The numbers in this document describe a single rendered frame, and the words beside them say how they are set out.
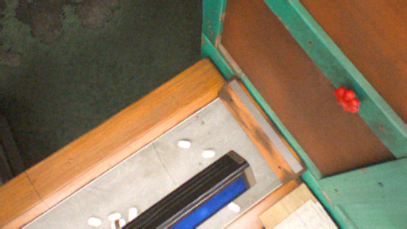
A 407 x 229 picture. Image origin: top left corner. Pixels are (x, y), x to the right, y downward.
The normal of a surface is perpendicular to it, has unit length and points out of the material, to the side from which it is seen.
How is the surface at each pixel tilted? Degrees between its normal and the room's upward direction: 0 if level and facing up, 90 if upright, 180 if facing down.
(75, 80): 0
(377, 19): 90
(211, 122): 0
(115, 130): 0
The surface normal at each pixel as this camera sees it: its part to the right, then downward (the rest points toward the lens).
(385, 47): -0.82, 0.55
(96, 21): 0.02, -0.25
